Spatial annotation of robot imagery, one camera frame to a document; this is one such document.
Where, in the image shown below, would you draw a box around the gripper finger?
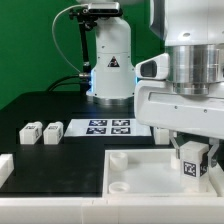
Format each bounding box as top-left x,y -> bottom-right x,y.
169,130 -> 184,159
208,138 -> 220,159

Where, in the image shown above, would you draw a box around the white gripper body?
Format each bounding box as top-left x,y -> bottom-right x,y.
134,80 -> 224,140

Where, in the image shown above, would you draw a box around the white square tabletop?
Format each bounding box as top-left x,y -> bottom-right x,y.
102,149 -> 221,200

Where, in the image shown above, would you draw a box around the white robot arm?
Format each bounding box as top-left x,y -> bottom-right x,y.
78,0 -> 224,140

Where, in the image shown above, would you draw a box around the white marker sheet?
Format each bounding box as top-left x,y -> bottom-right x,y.
65,118 -> 151,137

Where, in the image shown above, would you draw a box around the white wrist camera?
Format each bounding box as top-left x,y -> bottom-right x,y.
135,53 -> 170,80

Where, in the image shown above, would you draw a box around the white obstacle wall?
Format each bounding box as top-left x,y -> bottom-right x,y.
0,153 -> 224,224

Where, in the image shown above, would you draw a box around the black cables at base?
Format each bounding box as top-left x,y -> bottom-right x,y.
45,74 -> 88,93

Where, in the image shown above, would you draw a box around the black camera on stand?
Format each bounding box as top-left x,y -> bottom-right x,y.
87,2 -> 120,14

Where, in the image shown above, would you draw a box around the black camera stand pole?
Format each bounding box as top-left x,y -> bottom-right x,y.
69,9 -> 97,93

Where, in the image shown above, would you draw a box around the grey camera cable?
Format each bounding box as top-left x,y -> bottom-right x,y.
51,3 -> 88,74

